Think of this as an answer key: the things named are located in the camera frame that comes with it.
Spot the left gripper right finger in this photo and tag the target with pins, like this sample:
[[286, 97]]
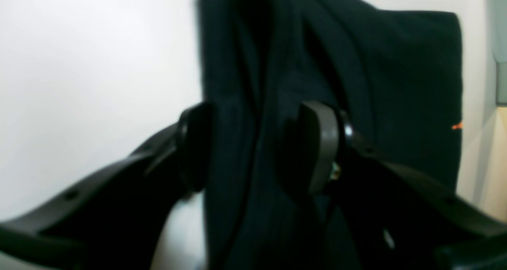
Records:
[[399, 218]]

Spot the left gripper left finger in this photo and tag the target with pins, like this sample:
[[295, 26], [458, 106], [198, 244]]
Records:
[[112, 219]]

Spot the black T-shirt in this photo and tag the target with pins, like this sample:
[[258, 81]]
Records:
[[278, 73]]

